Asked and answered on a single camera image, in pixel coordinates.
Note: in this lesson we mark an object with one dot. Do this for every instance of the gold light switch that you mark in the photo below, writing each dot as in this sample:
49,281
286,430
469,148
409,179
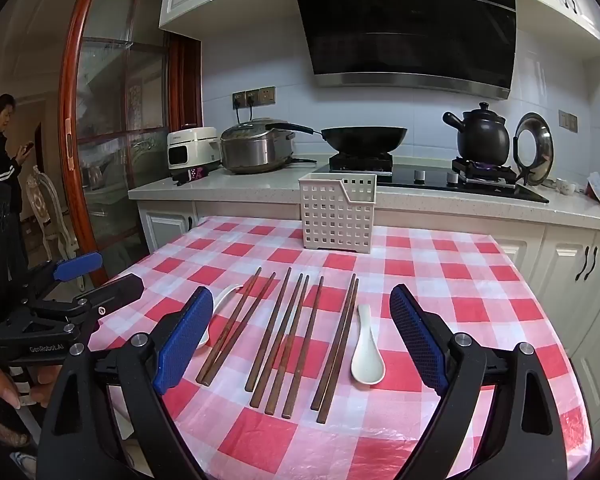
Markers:
568,121

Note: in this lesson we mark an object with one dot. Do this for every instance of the red white checked tablecloth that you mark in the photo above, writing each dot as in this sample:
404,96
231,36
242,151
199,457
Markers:
455,280

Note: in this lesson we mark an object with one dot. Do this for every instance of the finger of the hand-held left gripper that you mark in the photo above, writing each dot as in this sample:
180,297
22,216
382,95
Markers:
120,290
77,266

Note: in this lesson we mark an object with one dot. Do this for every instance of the person's left forearm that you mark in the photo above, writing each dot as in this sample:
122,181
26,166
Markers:
0,427

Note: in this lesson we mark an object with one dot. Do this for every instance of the black pink glove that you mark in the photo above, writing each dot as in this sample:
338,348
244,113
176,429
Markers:
192,176

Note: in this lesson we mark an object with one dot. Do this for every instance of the black wok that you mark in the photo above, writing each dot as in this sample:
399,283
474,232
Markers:
365,139

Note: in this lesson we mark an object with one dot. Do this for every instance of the gold wall socket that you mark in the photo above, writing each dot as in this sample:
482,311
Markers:
260,95

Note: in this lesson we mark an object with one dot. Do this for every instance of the silver hob knob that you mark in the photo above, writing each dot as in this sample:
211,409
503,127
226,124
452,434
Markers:
420,176
453,177

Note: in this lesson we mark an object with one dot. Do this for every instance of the small white cooker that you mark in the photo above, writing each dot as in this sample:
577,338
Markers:
190,150

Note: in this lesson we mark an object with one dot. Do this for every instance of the brown wooden chopstick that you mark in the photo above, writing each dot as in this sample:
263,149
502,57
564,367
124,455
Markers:
240,327
332,342
276,340
337,350
267,330
301,347
286,345
228,325

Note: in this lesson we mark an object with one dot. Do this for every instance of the ornate white chair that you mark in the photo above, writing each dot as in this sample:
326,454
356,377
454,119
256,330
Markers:
42,210

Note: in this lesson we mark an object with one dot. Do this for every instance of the steel pot lid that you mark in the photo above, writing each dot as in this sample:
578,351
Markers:
542,150

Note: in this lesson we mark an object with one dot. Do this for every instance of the black range hood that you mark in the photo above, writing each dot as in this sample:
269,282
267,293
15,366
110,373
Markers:
405,25

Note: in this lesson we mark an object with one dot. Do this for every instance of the black glass gas hob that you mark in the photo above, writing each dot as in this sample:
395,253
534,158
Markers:
480,191

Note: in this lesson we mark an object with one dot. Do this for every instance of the black burner grate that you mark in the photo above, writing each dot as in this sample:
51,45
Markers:
360,162
485,172

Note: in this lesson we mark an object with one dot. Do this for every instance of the wood-framed glass door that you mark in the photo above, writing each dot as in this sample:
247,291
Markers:
115,110

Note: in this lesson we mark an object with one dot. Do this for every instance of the small white cup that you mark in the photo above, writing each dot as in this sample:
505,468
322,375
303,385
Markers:
566,187

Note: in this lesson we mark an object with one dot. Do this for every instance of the white plastic utensil basket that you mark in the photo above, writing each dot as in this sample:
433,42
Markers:
337,215

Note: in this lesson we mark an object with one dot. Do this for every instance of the white ceramic spoon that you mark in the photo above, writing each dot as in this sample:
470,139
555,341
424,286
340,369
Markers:
225,295
367,370

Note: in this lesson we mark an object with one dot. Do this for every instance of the silver rice cooker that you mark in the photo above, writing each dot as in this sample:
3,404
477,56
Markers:
255,150

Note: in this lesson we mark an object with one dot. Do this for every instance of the black clay pot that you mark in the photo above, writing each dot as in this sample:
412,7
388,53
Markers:
482,135

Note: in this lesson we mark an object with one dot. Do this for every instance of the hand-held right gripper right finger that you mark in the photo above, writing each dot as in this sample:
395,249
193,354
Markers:
420,345

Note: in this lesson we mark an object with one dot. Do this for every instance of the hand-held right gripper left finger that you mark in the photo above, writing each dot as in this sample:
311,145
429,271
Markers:
185,340

